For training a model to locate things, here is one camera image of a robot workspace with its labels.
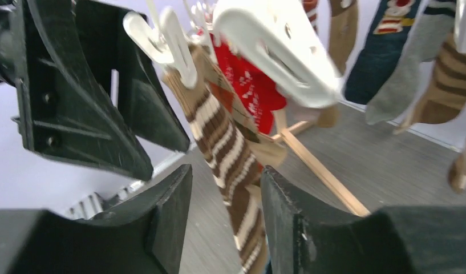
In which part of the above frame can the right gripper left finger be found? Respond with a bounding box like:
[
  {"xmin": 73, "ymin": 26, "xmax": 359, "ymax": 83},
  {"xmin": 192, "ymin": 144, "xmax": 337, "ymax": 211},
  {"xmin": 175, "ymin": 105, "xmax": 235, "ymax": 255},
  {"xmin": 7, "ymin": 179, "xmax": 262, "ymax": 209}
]
[{"xmin": 0, "ymin": 164, "xmax": 193, "ymax": 274}]

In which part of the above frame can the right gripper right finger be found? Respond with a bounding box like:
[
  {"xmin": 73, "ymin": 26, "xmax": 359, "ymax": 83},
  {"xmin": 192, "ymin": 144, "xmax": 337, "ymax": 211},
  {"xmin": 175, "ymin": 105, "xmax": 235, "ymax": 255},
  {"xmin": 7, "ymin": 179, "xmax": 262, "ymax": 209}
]
[{"xmin": 261, "ymin": 167, "xmax": 466, "ymax": 274}]

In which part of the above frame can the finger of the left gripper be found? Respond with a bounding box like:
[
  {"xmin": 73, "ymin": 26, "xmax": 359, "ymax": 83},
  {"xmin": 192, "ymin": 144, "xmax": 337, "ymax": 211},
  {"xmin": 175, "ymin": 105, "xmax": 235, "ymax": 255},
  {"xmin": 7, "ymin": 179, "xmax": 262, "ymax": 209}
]
[{"xmin": 13, "ymin": 1, "xmax": 190, "ymax": 180}]

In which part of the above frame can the white plastic clip hanger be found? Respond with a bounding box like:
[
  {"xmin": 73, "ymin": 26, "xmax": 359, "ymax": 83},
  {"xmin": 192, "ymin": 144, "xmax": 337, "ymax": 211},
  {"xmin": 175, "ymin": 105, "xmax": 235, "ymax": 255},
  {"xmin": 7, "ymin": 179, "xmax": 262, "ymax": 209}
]
[{"xmin": 122, "ymin": 0, "xmax": 466, "ymax": 110}]

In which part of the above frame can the beige argyle sock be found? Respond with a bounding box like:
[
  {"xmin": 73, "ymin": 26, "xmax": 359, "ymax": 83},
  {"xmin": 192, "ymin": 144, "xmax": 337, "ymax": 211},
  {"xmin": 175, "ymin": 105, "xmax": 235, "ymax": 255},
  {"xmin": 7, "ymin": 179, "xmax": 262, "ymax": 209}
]
[{"xmin": 204, "ymin": 58, "xmax": 287, "ymax": 168}]

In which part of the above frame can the red snowflake sock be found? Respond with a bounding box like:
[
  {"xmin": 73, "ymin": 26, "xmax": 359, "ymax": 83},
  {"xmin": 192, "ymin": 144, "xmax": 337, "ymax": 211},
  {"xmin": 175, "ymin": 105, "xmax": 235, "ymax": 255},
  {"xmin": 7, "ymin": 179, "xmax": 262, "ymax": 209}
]
[{"xmin": 214, "ymin": 42, "xmax": 287, "ymax": 135}]

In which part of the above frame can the brown striped sock rear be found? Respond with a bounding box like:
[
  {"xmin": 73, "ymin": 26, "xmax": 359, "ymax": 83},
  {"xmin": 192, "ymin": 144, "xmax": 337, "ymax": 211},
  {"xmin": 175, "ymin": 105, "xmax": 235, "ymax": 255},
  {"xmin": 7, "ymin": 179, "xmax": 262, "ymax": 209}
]
[{"xmin": 394, "ymin": 33, "xmax": 466, "ymax": 134}]

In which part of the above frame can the navy patterned sock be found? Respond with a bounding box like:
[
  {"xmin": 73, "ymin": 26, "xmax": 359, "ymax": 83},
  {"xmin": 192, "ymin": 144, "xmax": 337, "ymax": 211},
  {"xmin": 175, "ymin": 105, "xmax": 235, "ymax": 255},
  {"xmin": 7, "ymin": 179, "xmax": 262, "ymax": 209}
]
[{"xmin": 345, "ymin": 0, "xmax": 421, "ymax": 105}]

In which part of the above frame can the grey sock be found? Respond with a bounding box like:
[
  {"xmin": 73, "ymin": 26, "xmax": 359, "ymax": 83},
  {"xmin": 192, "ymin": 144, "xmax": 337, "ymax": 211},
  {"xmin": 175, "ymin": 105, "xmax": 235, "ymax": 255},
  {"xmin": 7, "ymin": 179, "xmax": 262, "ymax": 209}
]
[{"xmin": 365, "ymin": 1, "xmax": 456, "ymax": 125}]

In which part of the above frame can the wooden drying rack frame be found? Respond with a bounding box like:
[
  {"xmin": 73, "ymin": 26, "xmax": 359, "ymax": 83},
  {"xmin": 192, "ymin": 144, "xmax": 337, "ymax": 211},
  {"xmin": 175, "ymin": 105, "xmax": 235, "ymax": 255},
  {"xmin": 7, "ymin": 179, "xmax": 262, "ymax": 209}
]
[{"xmin": 272, "ymin": 110, "xmax": 370, "ymax": 216}]

